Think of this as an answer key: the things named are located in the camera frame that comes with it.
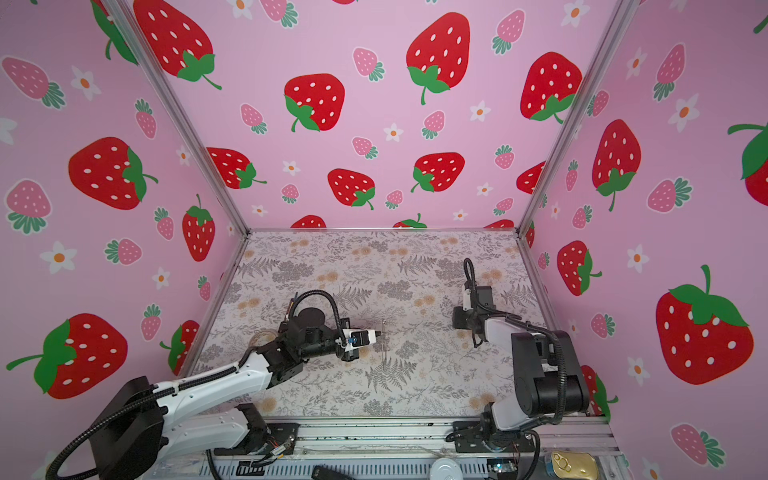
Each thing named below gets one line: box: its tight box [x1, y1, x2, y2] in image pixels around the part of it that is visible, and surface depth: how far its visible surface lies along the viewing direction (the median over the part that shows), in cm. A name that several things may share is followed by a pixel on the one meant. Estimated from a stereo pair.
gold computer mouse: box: [551, 451, 598, 480], surface depth 69 cm
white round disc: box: [429, 458, 464, 480], surface depth 66 cm
